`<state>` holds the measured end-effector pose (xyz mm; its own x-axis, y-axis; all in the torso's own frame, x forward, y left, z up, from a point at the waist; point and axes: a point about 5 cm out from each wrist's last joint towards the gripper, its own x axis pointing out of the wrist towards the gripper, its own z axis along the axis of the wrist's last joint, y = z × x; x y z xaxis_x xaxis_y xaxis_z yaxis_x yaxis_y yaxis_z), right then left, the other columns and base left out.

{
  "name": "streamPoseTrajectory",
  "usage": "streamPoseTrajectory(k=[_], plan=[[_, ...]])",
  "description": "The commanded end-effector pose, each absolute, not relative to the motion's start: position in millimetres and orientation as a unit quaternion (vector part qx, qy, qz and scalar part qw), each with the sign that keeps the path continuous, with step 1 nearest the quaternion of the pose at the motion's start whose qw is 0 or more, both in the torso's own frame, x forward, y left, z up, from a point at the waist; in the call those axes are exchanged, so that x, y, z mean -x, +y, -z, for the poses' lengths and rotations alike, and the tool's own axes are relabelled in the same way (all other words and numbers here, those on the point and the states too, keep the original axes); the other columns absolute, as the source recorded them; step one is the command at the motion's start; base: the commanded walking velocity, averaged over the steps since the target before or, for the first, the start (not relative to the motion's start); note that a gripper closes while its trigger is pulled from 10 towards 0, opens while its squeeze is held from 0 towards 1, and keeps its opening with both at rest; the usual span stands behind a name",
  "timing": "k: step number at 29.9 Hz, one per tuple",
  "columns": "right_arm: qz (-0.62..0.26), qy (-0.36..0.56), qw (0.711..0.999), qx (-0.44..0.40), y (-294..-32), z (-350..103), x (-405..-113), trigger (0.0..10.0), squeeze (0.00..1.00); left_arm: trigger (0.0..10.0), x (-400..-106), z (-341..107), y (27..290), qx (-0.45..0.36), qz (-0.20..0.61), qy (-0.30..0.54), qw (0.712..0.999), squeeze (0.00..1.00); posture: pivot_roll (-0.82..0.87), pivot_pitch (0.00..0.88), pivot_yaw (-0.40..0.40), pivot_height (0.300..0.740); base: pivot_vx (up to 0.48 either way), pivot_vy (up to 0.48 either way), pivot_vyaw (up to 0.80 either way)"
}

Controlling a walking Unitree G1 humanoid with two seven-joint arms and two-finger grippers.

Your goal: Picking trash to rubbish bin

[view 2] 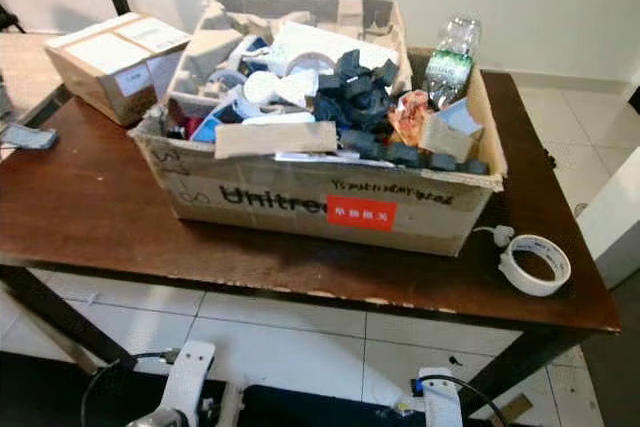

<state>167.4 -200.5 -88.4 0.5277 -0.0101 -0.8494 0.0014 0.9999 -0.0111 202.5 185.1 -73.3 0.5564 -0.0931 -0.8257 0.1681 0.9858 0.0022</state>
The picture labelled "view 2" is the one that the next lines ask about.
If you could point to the small wooden scrap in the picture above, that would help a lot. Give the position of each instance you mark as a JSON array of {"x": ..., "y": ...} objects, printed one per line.
[{"x": 513, "y": 409}]

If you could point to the orange crumpled wrapper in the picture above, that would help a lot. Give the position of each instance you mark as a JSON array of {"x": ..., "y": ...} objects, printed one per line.
[{"x": 410, "y": 117}]

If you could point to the brown cardboard strip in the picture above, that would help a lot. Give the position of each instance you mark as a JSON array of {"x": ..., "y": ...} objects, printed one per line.
[{"x": 275, "y": 139}]

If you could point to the white foam sheet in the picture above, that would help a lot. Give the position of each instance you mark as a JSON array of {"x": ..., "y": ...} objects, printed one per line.
[{"x": 320, "y": 44}]

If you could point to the clear bottle with green label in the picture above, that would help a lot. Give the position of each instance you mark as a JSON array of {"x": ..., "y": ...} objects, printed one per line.
[{"x": 450, "y": 72}]

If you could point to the grey cloth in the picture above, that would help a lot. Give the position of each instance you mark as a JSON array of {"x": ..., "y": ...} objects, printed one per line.
[{"x": 30, "y": 137}]

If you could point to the tiny pale floor scrap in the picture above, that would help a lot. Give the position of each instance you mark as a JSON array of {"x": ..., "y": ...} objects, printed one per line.
[{"x": 400, "y": 406}]

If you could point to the small cardboard scrap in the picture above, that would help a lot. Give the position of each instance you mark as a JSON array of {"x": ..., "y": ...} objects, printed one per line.
[{"x": 445, "y": 137}]

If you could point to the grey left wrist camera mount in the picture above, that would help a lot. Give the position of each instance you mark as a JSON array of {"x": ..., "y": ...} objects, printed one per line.
[{"x": 192, "y": 372}]

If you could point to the black foam clump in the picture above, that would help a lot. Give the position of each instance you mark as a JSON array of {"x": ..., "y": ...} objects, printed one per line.
[{"x": 360, "y": 97}]

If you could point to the black floor mat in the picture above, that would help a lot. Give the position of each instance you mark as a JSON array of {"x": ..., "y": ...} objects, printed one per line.
[{"x": 320, "y": 411}]

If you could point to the large printed cardboard box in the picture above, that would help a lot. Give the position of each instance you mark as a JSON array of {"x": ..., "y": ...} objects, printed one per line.
[{"x": 290, "y": 197}]

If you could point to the dark brown wooden table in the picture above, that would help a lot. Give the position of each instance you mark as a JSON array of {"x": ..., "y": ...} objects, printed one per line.
[{"x": 100, "y": 207}]

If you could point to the small white plastic piece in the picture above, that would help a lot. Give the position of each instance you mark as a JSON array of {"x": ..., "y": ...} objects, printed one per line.
[{"x": 500, "y": 237}]

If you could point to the white tape roll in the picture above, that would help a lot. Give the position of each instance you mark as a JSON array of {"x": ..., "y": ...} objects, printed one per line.
[{"x": 530, "y": 289}]

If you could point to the blue plastic scrap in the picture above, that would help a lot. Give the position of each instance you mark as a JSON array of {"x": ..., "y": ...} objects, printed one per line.
[{"x": 210, "y": 129}]

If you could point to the small labelled cardboard box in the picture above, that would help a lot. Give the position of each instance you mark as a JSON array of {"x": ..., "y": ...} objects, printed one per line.
[{"x": 100, "y": 87}]

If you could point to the black foam block strip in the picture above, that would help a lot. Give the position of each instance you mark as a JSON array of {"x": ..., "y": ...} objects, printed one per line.
[{"x": 410, "y": 155}]

